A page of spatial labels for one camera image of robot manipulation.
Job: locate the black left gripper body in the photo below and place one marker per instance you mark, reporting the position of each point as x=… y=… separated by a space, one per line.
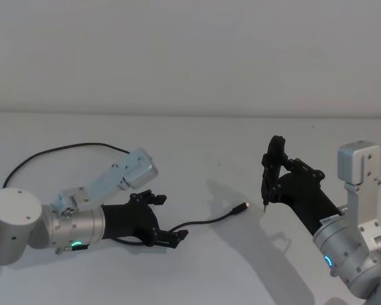
x=127 y=219

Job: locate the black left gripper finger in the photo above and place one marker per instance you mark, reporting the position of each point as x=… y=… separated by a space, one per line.
x=152 y=198
x=173 y=238

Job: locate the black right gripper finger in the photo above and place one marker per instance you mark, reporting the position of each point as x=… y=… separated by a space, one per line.
x=274 y=178
x=277 y=149

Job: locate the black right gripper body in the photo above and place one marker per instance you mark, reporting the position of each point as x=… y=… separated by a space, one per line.
x=308 y=200

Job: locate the black pen tool silver tip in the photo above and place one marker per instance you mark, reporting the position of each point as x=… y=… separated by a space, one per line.
x=265 y=193

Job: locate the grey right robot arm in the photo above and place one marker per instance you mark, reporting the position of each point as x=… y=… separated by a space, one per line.
x=352 y=254

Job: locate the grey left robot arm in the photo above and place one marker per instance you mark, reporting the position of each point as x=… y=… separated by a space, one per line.
x=16 y=219

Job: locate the white table cloth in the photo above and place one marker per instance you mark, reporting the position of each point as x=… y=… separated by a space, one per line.
x=190 y=273

